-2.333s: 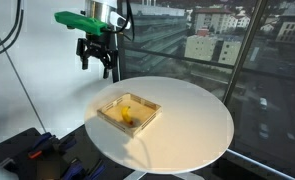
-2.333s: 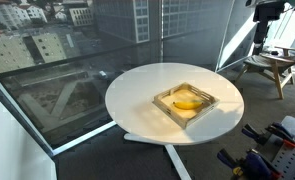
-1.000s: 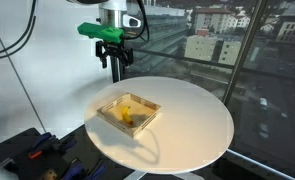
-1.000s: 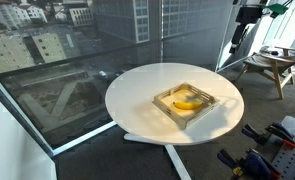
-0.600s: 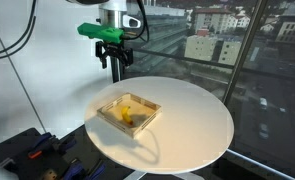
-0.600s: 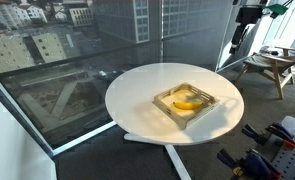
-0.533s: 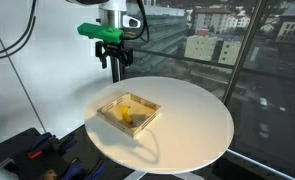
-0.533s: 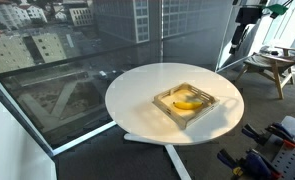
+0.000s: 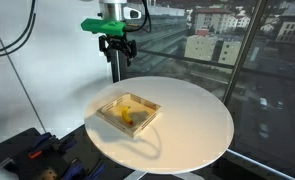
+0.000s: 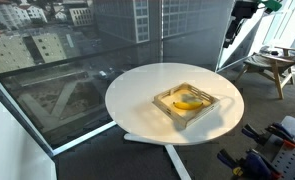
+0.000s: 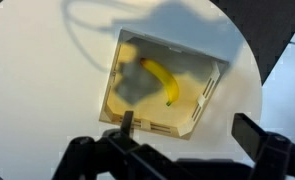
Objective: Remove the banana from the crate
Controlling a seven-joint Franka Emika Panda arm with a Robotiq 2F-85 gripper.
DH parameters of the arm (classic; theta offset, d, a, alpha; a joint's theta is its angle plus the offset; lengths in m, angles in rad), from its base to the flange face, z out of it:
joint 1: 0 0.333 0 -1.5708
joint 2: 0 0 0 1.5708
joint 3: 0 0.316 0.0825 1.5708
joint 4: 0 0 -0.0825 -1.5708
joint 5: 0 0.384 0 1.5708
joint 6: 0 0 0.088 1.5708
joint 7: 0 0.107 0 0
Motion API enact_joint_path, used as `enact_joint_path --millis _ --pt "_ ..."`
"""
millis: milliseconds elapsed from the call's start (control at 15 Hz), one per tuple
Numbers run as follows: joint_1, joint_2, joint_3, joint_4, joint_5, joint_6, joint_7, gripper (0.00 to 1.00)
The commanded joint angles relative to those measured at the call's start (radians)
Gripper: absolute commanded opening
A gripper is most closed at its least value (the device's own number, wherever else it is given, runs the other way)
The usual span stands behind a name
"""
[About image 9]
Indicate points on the shallow wooden crate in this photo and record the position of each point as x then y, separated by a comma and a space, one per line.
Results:
143, 110

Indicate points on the dark horizontal window rail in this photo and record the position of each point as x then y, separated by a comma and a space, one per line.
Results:
203, 62

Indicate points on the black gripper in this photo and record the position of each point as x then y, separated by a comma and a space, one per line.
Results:
117, 41

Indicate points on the white floor baseboard strip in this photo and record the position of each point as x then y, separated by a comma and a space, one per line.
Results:
253, 162

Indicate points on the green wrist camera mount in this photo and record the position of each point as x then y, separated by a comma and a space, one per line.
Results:
103, 26

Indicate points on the round white table top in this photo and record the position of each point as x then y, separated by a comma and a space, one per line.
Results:
187, 133

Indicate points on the white car outside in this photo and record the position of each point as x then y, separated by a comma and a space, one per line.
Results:
263, 104

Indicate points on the dark window mullion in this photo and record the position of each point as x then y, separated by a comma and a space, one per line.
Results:
246, 43

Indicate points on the white table base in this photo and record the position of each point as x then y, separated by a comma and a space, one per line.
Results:
135, 176

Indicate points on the perforated workbench top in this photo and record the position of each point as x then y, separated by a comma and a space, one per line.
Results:
7, 150

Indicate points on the dark window corner post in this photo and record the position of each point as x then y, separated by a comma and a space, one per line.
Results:
116, 71

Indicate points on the yellow toy banana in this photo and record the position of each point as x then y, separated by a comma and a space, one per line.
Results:
126, 116

